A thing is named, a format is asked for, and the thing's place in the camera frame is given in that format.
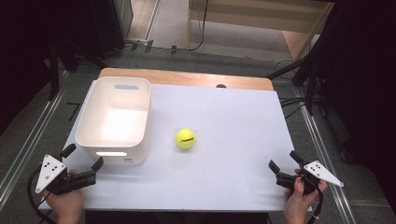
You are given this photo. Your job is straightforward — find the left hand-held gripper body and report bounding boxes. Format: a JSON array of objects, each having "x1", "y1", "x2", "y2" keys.
[{"x1": 35, "y1": 154, "x2": 96, "y2": 196}]

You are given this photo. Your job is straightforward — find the yellow tennis ball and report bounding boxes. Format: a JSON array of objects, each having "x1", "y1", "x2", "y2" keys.
[{"x1": 175, "y1": 128, "x2": 197, "y2": 149}]

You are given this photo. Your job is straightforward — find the light wooden cabinet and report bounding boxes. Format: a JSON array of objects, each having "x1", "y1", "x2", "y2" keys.
[{"x1": 185, "y1": 0, "x2": 335, "y2": 63}]

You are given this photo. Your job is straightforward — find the person's right hand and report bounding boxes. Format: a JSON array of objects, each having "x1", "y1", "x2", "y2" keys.
[{"x1": 282, "y1": 168, "x2": 329, "y2": 224}]

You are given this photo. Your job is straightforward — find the white plastic storage bin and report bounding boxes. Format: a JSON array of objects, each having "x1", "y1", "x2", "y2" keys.
[{"x1": 75, "y1": 76, "x2": 152, "y2": 165}]

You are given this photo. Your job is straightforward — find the black tripod stand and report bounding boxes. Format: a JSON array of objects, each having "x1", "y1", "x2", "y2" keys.
[{"x1": 265, "y1": 52, "x2": 328, "y2": 117}]

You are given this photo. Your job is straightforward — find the dark cabinet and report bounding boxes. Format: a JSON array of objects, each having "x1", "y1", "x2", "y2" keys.
[{"x1": 90, "y1": 0, "x2": 134, "y2": 60}]

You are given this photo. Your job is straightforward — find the person's left hand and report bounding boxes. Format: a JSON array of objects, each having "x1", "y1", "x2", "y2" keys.
[{"x1": 42, "y1": 168, "x2": 84, "y2": 224}]

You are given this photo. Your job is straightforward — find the black hanging cable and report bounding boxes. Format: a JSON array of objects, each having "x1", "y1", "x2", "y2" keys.
[{"x1": 188, "y1": 0, "x2": 209, "y2": 52}]

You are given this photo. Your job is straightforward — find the white table mat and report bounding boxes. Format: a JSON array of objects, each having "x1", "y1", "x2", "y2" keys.
[{"x1": 38, "y1": 79, "x2": 313, "y2": 214}]

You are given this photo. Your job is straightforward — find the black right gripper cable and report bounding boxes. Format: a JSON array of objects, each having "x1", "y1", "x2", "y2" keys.
[{"x1": 306, "y1": 188, "x2": 324, "y2": 224}]

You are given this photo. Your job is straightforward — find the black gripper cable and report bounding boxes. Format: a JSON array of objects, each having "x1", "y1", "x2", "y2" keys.
[
  {"x1": 26, "y1": 166, "x2": 57, "y2": 224},
  {"x1": 306, "y1": 188, "x2": 324, "y2": 224}
]

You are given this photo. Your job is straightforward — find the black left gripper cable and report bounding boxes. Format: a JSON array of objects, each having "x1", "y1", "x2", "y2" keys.
[{"x1": 26, "y1": 166, "x2": 57, "y2": 224}]

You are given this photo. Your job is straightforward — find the wooden table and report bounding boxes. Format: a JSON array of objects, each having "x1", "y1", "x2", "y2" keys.
[{"x1": 98, "y1": 67, "x2": 276, "y2": 92}]

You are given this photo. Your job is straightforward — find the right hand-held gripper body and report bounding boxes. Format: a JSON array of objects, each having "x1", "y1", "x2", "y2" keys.
[{"x1": 276, "y1": 160, "x2": 345, "y2": 196}]

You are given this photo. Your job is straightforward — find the black floor cables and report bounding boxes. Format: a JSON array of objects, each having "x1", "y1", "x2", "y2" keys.
[{"x1": 274, "y1": 60, "x2": 307, "y2": 119}]

